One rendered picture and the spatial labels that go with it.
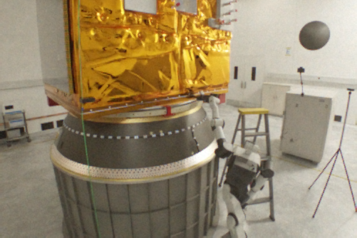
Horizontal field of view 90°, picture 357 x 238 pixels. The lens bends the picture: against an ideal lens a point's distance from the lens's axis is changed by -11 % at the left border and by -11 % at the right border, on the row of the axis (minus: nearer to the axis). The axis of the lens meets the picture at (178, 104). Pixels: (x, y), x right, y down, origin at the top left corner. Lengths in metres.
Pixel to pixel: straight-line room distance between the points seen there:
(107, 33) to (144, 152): 1.05
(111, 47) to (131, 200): 1.36
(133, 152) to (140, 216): 0.64
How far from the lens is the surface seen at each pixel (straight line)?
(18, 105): 6.53
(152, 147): 1.90
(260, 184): 2.09
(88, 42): 1.59
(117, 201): 2.06
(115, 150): 1.92
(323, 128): 4.89
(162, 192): 2.02
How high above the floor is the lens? 2.17
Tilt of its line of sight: 12 degrees down
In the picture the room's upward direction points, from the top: straight up
